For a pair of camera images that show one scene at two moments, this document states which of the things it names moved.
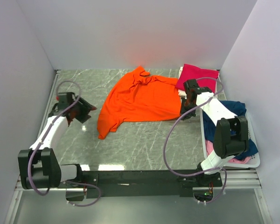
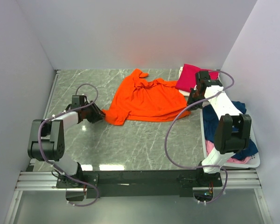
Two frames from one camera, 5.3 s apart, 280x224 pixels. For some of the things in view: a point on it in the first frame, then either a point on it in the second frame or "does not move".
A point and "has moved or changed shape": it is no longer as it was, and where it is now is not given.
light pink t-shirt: x=209 y=148 does not move
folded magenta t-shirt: x=190 y=71 does not move
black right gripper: x=189 y=115 -> x=190 y=101
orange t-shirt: x=137 y=96 has moved or changed shape
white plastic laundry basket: x=254 y=162 does not move
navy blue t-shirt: x=238 y=108 does not move
